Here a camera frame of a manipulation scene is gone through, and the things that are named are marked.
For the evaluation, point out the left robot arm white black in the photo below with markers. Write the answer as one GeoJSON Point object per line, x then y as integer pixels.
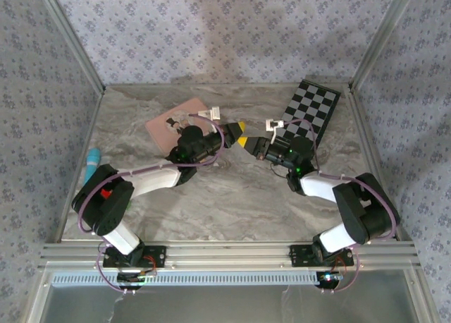
{"type": "Point", "coordinates": [151, 178]}

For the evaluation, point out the aluminium table side rail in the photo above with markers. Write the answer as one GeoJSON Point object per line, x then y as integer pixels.
{"type": "Point", "coordinates": [79, 164]}
{"type": "Point", "coordinates": [370, 153]}

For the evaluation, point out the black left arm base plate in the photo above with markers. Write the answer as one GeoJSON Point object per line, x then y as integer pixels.
{"type": "Point", "coordinates": [156, 255]}

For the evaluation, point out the controller circuit board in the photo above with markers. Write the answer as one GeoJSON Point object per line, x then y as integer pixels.
{"type": "Point", "coordinates": [329, 278]}
{"type": "Point", "coordinates": [135, 277]}

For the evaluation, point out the black grey chessboard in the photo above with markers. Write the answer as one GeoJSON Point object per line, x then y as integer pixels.
{"type": "Point", "coordinates": [311, 101]}

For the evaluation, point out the right controller circuit board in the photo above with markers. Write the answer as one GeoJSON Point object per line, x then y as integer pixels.
{"type": "Point", "coordinates": [329, 278]}

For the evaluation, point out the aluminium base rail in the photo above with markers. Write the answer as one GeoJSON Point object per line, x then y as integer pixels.
{"type": "Point", "coordinates": [225, 254]}

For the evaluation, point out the teal cylinder with pink band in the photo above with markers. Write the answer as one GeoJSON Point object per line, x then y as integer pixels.
{"type": "Point", "coordinates": [92, 161]}

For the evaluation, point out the aluminium frame post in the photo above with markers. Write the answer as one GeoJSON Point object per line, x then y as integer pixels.
{"type": "Point", "coordinates": [382, 41]}
{"type": "Point", "coordinates": [74, 44]}

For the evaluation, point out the floral backdrop cloth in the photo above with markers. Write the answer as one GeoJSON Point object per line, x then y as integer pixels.
{"type": "Point", "coordinates": [225, 30]}

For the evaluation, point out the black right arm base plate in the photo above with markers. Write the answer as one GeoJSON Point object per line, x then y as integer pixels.
{"type": "Point", "coordinates": [299, 255]}

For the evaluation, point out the left controller circuit board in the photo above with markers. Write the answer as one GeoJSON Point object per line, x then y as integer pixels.
{"type": "Point", "coordinates": [135, 277]}

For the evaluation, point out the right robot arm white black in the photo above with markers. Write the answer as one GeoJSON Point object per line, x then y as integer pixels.
{"type": "Point", "coordinates": [317, 187]}

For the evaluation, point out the grey metal sheet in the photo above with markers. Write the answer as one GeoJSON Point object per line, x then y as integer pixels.
{"type": "Point", "coordinates": [229, 303]}

